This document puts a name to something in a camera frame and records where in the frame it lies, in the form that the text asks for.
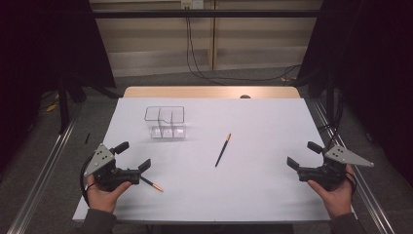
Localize black wall cable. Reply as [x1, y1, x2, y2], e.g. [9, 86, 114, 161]
[185, 6, 303, 83]
[186, 18, 228, 87]

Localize wooden table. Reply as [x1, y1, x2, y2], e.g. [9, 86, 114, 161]
[123, 86, 301, 99]

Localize white table cover sheet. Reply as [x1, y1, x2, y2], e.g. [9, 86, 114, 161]
[72, 97, 358, 223]

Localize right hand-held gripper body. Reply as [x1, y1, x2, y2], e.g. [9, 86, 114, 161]
[296, 144, 375, 192]

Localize clear plastic pen holder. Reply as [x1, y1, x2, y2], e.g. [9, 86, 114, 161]
[144, 105, 187, 140]

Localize person's right hand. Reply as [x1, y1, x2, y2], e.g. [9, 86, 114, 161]
[307, 164, 356, 218]

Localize left hand-held gripper cable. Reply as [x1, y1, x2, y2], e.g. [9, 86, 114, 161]
[79, 155, 95, 208]

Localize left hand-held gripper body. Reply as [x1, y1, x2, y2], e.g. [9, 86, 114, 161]
[83, 142, 142, 193]

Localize black pencil with orange end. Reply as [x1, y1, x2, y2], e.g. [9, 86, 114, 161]
[214, 133, 232, 169]
[139, 175, 165, 193]

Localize black horizontal frame bar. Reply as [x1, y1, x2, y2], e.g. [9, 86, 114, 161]
[92, 9, 320, 19]

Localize white wall socket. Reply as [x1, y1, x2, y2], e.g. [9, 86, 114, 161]
[180, 0, 205, 10]

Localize hand-held gripper cable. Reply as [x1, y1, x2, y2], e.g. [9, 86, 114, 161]
[79, 155, 95, 208]
[344, 171, 357, 196]

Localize person's left hand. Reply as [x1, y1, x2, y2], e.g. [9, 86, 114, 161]
[87, 174, 132, 214]

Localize metal floor rail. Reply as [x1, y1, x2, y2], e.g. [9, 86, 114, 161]
[6, 97, 86, 234]
[311, 98, 395, 234]

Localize right hand-held gripper cable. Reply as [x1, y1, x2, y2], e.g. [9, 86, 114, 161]
[344, 171, 357, 196]

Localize dark curtain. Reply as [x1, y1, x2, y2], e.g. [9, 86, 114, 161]
[0, 0, 116, 170]
[298, 0, 413, 186]

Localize black stand pole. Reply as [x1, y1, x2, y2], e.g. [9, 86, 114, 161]
[57, 76, 71, 135]

